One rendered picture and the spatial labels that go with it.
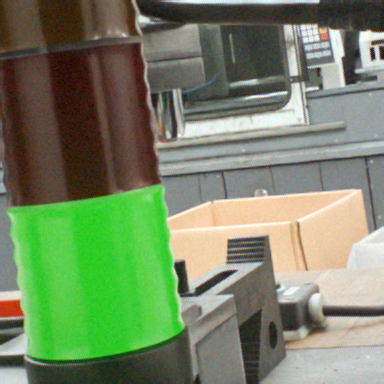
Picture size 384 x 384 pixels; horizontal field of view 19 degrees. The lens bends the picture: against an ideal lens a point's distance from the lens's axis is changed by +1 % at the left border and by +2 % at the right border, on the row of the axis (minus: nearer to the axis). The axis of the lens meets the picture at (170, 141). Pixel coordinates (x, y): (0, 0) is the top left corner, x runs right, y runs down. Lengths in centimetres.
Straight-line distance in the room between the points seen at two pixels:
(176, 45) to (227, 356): 17
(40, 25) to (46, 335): 7
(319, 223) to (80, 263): 268
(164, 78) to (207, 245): 233
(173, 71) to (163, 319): 34
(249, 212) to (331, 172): 181
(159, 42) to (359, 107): 458
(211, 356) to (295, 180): 468
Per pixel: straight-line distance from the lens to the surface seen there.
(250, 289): 76
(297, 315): 88
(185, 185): 550
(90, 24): 25
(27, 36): 25
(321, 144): 522
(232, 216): 346
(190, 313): 59
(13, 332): 64
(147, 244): 26
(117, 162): 25
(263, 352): 79
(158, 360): 26
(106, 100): 25
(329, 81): 520
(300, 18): 59
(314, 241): 289
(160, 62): 58
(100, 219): 25
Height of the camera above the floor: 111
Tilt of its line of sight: 3 degrees down
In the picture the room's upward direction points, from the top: 8 degrees counter-clockwise
